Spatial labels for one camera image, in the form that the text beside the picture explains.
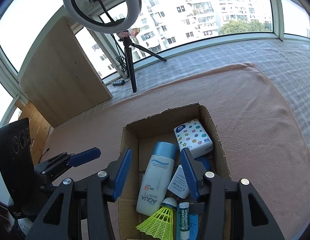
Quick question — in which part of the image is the blue oval case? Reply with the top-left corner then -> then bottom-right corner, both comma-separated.
195,156 -> 211,172

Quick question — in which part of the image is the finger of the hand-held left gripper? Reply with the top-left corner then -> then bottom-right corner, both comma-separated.
33,147 -> 101,178

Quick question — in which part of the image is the black paper tag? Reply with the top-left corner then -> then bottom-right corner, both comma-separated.
189,203 -> 204,214

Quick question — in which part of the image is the white window frame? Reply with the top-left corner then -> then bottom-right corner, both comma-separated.
0,0 -> 310,130

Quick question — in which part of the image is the yellow-green shuttlecock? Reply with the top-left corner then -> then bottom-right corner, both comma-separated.
135,197 -> 177,240

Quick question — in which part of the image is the white ring light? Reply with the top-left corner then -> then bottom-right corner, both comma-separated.
62,0 -> 142,34

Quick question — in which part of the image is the cardboard box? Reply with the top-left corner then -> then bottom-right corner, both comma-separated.
118,102 -> 232,240

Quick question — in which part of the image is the white patterned tissue pack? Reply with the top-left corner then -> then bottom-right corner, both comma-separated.
173,119 -> 213,158

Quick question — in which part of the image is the light wooden board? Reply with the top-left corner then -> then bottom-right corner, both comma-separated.
18,16 -> 113,128

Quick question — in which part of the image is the green lip balm tube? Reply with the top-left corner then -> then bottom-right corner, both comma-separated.
179,202 -> 191,240

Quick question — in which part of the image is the black usb cable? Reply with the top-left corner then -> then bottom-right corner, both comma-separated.
38,147 -> 51,165

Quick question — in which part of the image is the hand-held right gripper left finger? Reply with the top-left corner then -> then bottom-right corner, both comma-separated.
25,148 -> 133,240

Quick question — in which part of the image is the white charger plug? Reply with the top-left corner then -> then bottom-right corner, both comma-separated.
167,164 -> 190,199

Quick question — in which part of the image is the white sunscreen bottle blue cap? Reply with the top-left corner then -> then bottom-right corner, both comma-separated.
136,141 -> 177,217

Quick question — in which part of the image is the black ring light cable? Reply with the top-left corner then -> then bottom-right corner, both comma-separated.
112,34 -> 131,87

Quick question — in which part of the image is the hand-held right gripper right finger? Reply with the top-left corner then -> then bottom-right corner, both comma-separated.
180,147 -> 287,240

